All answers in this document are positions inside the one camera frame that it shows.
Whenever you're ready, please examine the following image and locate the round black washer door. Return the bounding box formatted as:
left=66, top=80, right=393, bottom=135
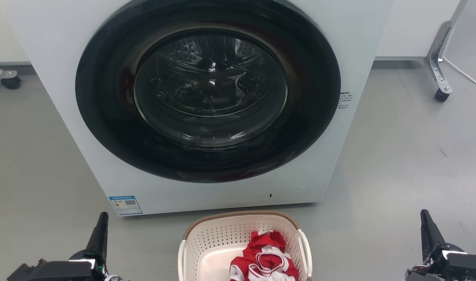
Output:
left=75, top=0, right=342, bottom=183

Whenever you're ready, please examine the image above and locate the round filter cover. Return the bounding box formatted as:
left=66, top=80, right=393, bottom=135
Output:
left=267, top=185, right=308, bottom=203

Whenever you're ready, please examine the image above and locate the blue energy label sticker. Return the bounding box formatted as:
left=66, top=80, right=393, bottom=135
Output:
left=109, top=195, right=143, bottom=216

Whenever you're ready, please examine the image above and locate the narrow white partition panel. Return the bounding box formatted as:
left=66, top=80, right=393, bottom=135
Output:
left=0, top=0, right=31, bottom=66

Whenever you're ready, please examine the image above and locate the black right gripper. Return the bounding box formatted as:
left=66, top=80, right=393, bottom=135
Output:
left=405, top=210, right=476, bottom=281

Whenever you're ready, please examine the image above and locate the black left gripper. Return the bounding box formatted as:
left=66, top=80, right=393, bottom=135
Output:
left=7, top=212, right=123, bottom=281

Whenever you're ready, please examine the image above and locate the cream perforated laundry basket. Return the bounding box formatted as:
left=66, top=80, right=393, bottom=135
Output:
left=178, top=211, right=313, bottom=281

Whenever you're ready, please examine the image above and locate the short metal caster leg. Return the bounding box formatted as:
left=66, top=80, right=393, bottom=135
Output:
left=0, top=69, right=22, bottom=90

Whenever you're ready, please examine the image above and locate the white front-load washing machine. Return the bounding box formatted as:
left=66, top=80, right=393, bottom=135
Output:
left=0, top=0, right=394, bottom=217

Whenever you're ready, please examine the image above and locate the wide white partition panel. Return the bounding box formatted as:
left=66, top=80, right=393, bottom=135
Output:
left=374, top=0, right=463, bottom=61

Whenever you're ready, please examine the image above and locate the thin white cable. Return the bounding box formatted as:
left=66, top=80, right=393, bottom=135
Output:
left=443, top=57, right=476, bottom=93

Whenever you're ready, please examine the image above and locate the long metal caster leg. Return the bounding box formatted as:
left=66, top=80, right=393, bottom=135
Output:
left=424, top=0, right=469, bottom=103

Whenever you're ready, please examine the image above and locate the red and white garment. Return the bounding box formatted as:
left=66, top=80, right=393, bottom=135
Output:
left=229, top=230, right=300, bottom=281

